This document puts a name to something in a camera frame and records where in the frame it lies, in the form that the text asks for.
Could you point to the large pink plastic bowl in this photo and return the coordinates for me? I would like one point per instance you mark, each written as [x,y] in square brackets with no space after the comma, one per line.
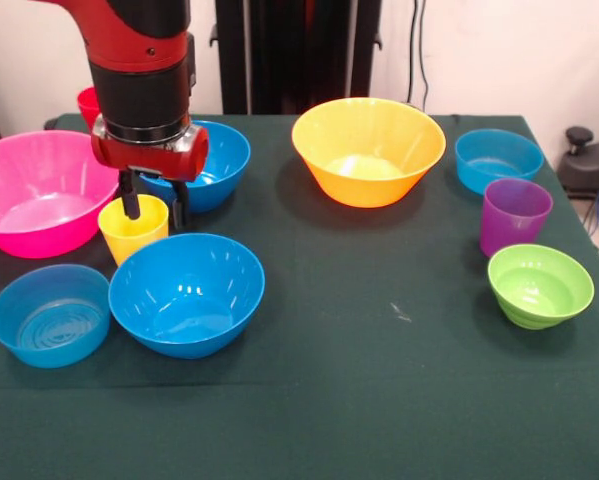
[39,180]

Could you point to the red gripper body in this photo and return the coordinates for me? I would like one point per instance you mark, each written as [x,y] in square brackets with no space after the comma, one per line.
[149,160]

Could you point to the red plastic cup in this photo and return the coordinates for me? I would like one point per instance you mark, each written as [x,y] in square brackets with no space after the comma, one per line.
[86,107]

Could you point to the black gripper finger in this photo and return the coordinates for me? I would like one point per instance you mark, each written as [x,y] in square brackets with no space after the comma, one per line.
[180,215]
[130,200]

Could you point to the yellow plastic cup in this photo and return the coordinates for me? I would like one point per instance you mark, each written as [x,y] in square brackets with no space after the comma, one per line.
[139,240]

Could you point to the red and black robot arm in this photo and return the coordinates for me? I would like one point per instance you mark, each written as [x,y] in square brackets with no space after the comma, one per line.
[139,95]

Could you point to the translucent blue shallow bowl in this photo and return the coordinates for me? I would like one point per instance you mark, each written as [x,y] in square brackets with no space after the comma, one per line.
[494,155]
[49,320]

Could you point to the dark green table cloth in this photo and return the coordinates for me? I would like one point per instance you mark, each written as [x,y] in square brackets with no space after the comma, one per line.
[359,350]

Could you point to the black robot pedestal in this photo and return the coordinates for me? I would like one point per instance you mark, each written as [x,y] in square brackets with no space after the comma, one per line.
[299,50]

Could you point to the large orange plastic bowl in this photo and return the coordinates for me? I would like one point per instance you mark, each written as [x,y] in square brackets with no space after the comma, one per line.
[369,145]

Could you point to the blue plastic bowl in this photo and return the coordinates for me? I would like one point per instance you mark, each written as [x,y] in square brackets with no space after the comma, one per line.
[224,160]
[184,300]

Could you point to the dark grey clamp device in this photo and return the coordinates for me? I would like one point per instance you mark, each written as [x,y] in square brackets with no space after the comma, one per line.
[589,165]

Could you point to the purple plastic cup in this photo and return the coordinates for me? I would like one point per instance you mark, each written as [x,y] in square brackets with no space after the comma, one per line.
[514,215]

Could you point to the green plastic bowl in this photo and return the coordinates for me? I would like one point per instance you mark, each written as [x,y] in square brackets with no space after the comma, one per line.
[539,290]

